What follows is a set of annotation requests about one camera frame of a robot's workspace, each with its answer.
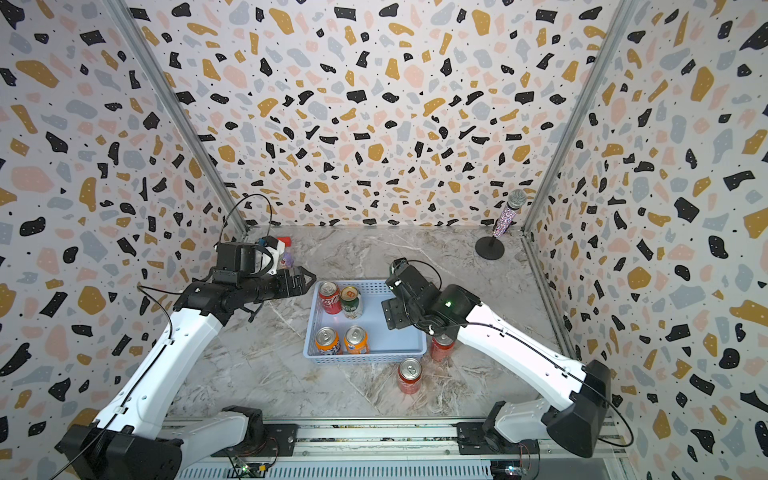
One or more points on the aluminium corner post left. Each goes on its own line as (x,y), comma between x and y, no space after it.
(124,21)

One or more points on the aluminium corner post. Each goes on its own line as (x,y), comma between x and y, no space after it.
(616,28)
(124,21)

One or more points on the red soda can front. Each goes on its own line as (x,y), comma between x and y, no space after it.
(409,376)

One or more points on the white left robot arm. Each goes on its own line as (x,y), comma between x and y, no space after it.
(124,441)

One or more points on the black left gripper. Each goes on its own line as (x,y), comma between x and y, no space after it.
(286,290)

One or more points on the red soda can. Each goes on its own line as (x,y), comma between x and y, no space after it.
(409,376)
(441,347)

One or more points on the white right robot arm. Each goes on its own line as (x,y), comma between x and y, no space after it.
(574,397)

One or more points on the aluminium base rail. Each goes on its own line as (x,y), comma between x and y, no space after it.
(403,448)

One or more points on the orange soda can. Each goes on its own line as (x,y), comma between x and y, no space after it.
(327,341)
(356,341)

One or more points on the glittery purple microphone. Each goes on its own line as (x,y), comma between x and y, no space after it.
(515,201)

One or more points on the green and cream can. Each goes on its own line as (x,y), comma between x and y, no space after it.
(351,302)

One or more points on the orange soda can middle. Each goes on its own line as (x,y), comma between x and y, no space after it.
(356,341)

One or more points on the red cola can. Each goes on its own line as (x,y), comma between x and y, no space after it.
(330,297)

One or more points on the orange soda can left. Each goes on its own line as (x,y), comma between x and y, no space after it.
(327,341)

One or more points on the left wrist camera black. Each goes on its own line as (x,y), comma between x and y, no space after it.
(235,262)

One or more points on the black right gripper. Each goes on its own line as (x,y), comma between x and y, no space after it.
(391,308)

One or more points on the black microphone stand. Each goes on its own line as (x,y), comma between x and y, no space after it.
(489,248)

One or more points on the light blue plastic basket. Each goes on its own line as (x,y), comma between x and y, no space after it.
(381,345)

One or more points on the aluminium corner post right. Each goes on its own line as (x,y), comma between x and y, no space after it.
(616,28)

